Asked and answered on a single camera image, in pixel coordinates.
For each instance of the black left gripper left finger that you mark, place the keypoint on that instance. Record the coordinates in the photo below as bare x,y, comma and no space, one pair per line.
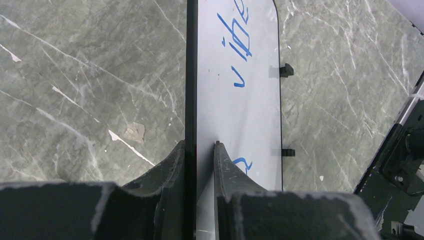
149,207

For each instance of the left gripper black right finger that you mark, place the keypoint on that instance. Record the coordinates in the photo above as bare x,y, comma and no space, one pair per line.
246,211

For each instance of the white whiteboard black frame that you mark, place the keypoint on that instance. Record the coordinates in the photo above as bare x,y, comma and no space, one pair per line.
236,96

